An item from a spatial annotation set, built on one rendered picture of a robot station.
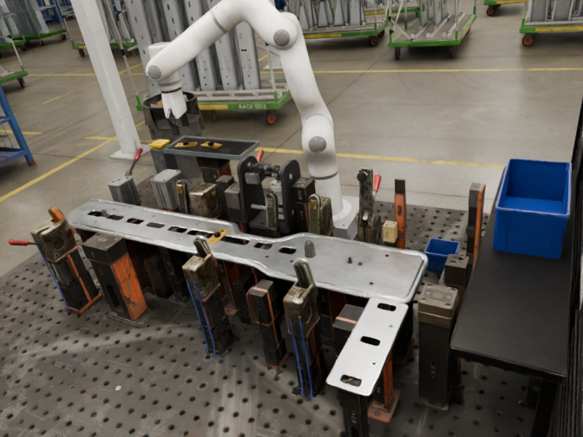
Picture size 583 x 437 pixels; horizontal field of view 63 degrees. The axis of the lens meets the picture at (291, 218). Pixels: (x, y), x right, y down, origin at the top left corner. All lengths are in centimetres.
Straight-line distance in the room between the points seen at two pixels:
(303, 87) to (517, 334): 108
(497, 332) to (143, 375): 105
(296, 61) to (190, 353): 105
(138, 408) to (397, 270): 85
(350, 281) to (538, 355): 48
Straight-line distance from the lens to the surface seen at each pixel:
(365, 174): 135
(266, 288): 133
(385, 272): 132
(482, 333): 113
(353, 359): 110
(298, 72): 174
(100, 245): 168
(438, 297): 116
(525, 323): 117
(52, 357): 186
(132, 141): 545
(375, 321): 118
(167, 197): 182
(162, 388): 157
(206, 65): 605
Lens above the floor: 182
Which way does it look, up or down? 31 degrees down
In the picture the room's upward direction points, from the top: 9 degrees counter-clockwise
